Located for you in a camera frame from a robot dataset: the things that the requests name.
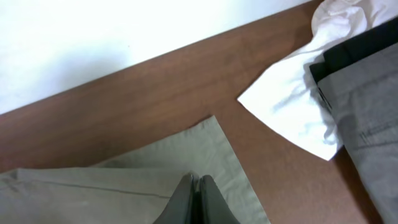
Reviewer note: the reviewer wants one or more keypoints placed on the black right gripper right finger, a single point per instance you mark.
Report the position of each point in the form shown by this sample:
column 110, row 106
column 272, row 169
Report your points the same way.
column 214, row 208

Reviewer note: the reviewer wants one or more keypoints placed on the grey shorts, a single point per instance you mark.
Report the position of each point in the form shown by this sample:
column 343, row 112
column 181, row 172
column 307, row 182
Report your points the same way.
column 363, row 103

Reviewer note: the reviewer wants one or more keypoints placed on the white cloth garment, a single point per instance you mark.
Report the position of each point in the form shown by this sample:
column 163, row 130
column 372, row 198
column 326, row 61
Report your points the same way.
column 285, row 97

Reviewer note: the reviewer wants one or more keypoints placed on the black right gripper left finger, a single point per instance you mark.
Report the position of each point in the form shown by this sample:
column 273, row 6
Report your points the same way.
column 181, row 207

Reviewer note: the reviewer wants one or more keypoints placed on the black garment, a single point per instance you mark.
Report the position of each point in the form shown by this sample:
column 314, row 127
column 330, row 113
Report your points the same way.
column 355, row 49

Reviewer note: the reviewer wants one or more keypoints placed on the khaki green shorts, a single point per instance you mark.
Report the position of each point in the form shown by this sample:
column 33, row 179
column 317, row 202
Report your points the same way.
column 134, row 187

